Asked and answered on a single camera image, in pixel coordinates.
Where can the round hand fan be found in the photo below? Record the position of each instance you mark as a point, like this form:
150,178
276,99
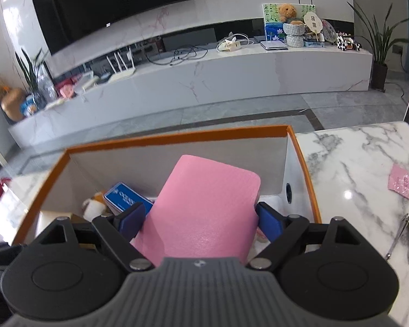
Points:
312,22

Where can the sailor fox plush toy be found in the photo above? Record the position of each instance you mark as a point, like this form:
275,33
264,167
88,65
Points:
93,207

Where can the white flat device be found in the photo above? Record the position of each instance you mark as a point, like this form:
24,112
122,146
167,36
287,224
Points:
274,45

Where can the black television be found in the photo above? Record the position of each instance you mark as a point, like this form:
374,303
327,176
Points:
105,3

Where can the cow figurines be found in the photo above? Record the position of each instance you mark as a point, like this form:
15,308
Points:
349,42

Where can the gold vase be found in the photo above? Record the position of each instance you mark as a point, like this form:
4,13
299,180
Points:
13,105

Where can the orange cardboard box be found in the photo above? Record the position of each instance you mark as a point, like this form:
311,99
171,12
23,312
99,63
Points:
303,184

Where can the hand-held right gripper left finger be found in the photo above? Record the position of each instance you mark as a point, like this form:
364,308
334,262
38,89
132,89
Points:
133,218

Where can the patterned white pot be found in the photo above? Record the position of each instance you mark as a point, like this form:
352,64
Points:
293,35

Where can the pink case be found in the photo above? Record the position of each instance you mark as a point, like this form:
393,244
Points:
204,211

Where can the white power strip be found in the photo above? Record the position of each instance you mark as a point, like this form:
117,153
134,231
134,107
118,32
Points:
231,44

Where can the green plant in glass vase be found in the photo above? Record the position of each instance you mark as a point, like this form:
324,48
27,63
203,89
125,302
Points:
34,78

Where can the flower painting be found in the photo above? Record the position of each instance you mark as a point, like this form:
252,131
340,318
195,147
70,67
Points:
271,24

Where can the pink printed card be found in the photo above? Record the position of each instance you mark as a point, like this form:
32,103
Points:
404,184

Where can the marble television cabinet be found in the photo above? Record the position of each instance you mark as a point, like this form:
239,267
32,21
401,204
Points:
191,85

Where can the white router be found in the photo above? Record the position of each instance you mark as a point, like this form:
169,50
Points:
122,70

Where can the metal nail clipper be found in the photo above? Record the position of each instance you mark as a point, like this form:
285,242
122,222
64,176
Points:
398,236

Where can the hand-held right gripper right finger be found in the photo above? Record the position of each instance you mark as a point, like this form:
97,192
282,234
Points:
269,219

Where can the blue snack packet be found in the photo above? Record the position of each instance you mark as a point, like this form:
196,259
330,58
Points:
29,106

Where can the potted green plant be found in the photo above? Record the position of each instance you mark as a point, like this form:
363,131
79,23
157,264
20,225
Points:
380,47

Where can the pink toy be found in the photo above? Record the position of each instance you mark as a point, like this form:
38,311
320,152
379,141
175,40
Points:
66,88

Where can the brown teddy bear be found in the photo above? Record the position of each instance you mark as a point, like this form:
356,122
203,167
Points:
289,13

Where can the blue storage box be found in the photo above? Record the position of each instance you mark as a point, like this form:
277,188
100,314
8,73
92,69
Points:
315,42

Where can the white box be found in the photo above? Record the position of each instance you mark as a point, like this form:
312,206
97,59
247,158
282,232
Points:
86,81

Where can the blue card box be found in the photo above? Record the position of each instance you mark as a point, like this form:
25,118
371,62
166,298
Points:
122,197

